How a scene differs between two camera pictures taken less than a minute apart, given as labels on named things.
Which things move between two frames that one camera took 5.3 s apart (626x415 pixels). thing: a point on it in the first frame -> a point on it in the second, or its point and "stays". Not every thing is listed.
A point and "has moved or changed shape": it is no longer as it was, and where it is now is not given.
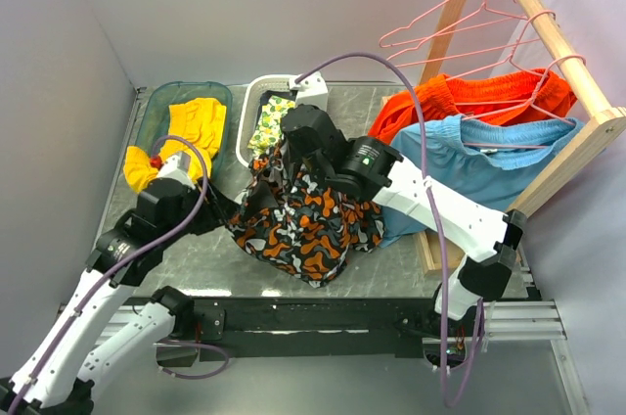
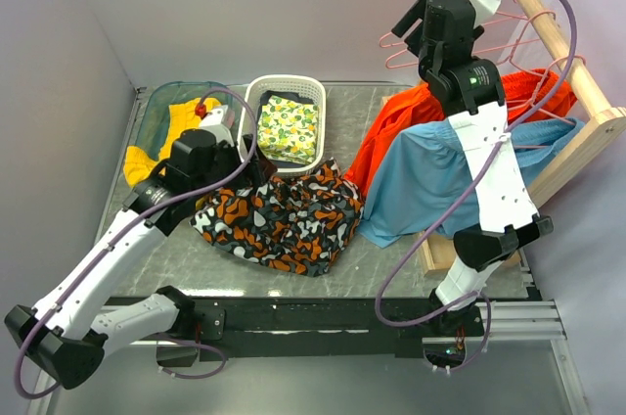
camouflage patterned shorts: [308, 231] has moved or changed shape
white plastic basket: [248, 111] stays
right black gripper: [292, 156] -> [417, 11]
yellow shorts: [200, 121] stays
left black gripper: [216, 212] -> [223, 147]
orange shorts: [478, 94] stays
